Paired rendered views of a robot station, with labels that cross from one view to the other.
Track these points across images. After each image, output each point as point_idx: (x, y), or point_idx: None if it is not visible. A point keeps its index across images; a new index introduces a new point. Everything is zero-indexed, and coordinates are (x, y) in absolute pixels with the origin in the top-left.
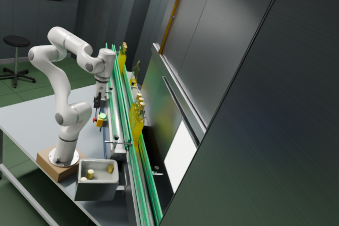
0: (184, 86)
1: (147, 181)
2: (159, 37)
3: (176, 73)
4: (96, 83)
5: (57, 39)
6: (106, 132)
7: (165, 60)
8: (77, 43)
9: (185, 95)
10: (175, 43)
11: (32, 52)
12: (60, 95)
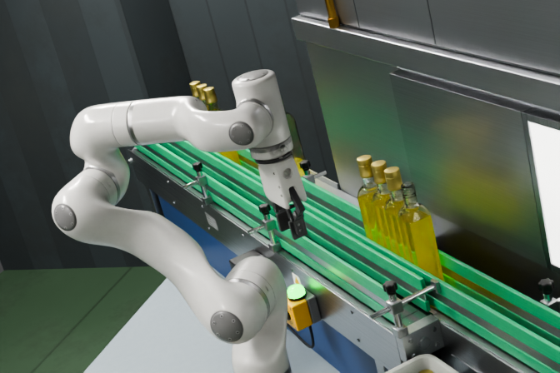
0: (474, 44)
1: (544, 337)
2: None
3: (427, 37)
4: (267, 175)
5: (107, 136)
6: (338, 326)
7: (367, 30)
8: (167, 109)
9: (492, 62)
10: None
11: (67, 207)
12: (190, 269)
